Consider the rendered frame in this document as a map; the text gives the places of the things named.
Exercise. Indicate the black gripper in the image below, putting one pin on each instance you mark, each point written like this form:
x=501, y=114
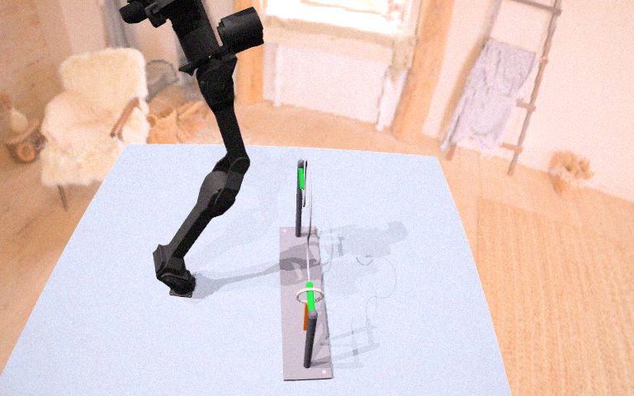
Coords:
x=134, y=13

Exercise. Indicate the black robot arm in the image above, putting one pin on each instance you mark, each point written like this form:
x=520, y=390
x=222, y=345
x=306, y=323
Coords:
x=238, y=32

